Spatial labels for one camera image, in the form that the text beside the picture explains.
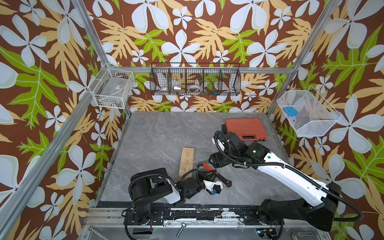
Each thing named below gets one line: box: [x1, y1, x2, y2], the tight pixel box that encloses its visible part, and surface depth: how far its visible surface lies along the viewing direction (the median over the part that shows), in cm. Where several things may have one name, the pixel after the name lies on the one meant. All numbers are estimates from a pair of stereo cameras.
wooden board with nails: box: [178, 147, 194, 179], surface depth 93 cm
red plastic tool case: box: [225, 118, 268, 142], surface depth 110 cm
